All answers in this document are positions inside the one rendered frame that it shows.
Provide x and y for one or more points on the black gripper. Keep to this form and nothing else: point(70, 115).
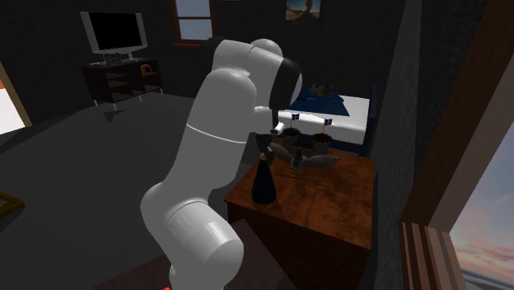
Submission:
point(264, 141)

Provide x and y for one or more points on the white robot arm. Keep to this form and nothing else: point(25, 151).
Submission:
point(217, 120)

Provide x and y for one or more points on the grey fish-shaped object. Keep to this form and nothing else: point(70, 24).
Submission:
point(282, 152)
point(321, 160)

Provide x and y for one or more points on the small grey figure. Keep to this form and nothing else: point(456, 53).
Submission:
point(296, 161)

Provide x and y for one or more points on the small dark box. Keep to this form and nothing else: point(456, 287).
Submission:
point(304, 143)

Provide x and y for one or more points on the black cone-shaped bottle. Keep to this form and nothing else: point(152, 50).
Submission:
point(263, 184)

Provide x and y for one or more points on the brown wooden nightstand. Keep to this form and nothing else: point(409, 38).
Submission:
point(321, 201)

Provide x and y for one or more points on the bed with blue blanket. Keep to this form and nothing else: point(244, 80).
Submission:
point(349, 116)

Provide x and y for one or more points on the wooden-framed window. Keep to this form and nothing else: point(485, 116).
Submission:
point(194, 22)

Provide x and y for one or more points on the dark television stand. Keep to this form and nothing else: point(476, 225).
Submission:
point(120, 82)

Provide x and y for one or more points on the silver flat-screen television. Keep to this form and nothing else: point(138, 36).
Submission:
point(116, 32)

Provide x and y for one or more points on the large brown-framed window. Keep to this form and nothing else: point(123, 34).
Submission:
point(462, 168)

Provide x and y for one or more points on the wall picture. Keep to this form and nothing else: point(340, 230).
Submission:
point(303, 10)

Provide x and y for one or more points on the bright doorway with wooden frame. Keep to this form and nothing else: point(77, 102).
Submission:
point(8, 108)

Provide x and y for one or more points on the yellow frame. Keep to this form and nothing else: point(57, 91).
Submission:
point(9, 202)

